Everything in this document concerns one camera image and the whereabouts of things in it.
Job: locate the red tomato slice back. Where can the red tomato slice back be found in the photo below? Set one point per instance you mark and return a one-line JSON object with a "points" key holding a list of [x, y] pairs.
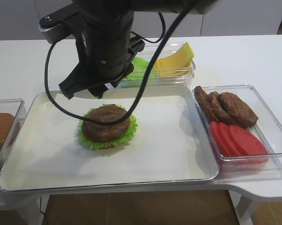
{"points": [[216, 135]]}

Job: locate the red tomato slice front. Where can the red tomato slice front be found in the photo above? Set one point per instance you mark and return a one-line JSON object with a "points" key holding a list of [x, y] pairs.
{"points": [[246, 142]]}

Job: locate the clear box with lettuce cheese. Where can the clear box with lettuce cheese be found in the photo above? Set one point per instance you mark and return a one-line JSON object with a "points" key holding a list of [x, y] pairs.
{"points": [[146, 54]]}

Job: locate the brown meat patty back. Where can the brown meat patty back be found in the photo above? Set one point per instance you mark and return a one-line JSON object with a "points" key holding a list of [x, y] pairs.
{"points": [[202, 99]]}

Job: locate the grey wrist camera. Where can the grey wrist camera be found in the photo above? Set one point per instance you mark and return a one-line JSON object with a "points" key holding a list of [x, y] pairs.
{"points": [[60, 24]]}

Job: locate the white paper sheet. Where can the white paper sheet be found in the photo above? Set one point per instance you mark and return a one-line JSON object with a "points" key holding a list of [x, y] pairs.
{"points": [[163, 147]]}

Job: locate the red tomato slice middle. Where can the red tomato slice middle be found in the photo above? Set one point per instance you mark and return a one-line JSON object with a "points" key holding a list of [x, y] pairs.
{"points": [[227, 139]]}

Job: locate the clear box with patties tomatoes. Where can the clear box with patties tomatoes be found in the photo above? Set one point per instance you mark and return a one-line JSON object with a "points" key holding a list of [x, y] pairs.
{"points": [[267, 129]]}

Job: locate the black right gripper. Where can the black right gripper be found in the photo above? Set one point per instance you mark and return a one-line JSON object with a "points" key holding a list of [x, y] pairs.
{"points": [[104, 46]]}

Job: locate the bottom bun on tray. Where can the bottom bun on tray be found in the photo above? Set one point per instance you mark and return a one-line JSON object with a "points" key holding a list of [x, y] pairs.
{"points": [[103, 147]]}

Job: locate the yellow cheese slices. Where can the yellow cheese slices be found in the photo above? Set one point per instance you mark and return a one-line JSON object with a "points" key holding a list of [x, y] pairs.
{"points": [[177, 64]]}

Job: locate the red tomato slice on burger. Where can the red tomato slice on burger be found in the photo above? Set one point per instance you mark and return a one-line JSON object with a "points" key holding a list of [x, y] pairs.
{"points": [[91, 136]]}

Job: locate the white metal tray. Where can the white metal tray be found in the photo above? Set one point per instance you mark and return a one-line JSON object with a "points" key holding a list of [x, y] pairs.
{"points": [[11, 179]]}

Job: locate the clear box with buns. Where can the clear box with buns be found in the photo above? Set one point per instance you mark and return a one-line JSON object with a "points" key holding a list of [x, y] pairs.
{"points": [[16, 108]]}

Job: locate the green lettuce leaves in box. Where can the green lettuce leaves in box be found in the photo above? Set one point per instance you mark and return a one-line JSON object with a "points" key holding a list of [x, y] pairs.
{"points": [[138, 68]]}

